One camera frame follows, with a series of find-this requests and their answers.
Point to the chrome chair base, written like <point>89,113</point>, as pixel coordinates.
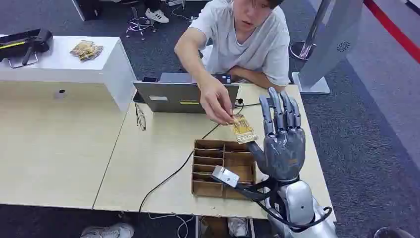
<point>139,24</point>

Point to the person's right hand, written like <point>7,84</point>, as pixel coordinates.
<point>215,101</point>

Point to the thin-framed glasses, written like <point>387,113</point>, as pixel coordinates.
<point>141,120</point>

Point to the white cabinet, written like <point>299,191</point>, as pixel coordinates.
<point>59,70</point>

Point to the plain white sneaker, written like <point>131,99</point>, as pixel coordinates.
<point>110,231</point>

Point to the stack of gold cards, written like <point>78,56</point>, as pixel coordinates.
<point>86,51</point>

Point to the red barrier belt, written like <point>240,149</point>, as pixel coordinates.
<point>393,29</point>

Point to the black bag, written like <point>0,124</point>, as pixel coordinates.
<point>87,8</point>

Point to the person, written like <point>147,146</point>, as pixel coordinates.
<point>256,42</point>

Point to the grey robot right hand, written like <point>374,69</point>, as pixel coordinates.
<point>283,151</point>

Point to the grey laptop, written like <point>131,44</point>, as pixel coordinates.
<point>170,98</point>

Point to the chrome stanchion post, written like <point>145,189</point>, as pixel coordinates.
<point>301,50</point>

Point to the wooden compartment box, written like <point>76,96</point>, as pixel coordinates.
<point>206,189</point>

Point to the black device with yellow stripe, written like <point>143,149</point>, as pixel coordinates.
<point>19,42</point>

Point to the dark round object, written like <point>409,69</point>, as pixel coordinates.
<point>393,234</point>

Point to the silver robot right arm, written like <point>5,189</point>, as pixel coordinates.
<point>298,200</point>

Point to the grey kiosk stand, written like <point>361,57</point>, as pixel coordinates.
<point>328,42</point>

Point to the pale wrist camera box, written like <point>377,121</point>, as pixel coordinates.
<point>224,175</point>

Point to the white sneaker with black stripes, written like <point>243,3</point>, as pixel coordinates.
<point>157,15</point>

